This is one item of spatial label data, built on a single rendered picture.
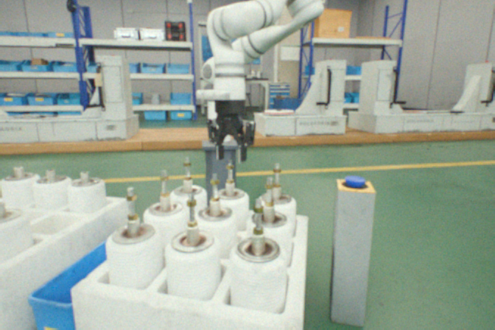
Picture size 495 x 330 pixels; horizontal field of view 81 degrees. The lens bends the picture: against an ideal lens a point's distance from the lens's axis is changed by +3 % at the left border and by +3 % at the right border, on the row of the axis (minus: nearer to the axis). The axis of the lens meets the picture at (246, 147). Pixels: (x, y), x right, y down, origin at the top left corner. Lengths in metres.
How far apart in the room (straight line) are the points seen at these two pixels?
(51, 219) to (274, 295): 0.67
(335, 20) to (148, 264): 5.72
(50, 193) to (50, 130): 1.94
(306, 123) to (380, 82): 0.86
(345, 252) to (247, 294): 0.27
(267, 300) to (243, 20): 0.54
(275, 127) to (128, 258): 2.31
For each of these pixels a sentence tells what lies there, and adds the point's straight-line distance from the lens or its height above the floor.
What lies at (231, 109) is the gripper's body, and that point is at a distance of 0.66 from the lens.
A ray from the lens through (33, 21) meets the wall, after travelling 10.08.
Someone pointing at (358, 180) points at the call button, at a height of 0.33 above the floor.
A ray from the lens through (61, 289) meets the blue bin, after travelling 0.81.
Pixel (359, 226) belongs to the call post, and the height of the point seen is 0.24.
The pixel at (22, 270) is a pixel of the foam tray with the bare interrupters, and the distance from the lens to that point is 0.78.
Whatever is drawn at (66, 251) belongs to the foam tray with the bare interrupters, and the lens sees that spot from 0.84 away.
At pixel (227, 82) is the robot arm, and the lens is 0.66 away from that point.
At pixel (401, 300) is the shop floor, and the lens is 0.90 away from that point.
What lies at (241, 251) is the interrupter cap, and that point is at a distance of 0.50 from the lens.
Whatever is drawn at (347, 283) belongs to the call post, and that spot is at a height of 0.10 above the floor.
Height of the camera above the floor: 0.51
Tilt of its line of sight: 11 degrees down
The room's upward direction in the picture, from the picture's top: straight up
